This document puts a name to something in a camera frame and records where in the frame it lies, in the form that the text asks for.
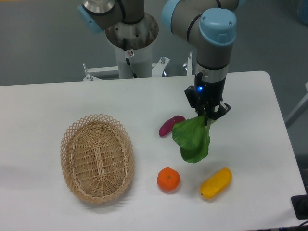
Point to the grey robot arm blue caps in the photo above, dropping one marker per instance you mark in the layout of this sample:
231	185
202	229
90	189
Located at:
208	25

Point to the purple sweet potato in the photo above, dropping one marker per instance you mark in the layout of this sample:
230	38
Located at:
167	127

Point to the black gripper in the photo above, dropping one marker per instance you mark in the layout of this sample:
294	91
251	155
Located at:
206	97

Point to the green leafy vegetable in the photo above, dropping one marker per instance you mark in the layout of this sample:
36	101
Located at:
193	138

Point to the yellow mango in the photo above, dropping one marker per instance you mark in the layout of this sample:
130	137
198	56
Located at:
216	184

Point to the orange tangerine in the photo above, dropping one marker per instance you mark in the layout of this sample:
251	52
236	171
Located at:
168	179

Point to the woven wicker basket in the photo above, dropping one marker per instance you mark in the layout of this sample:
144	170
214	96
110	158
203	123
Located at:
97	159

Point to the white frame at right edge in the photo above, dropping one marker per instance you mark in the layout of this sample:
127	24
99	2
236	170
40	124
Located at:
298	110

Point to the black device at table edge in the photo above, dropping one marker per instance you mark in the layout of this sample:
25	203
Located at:
300	206

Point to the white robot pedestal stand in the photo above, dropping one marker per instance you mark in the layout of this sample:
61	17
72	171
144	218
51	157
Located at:
133	46

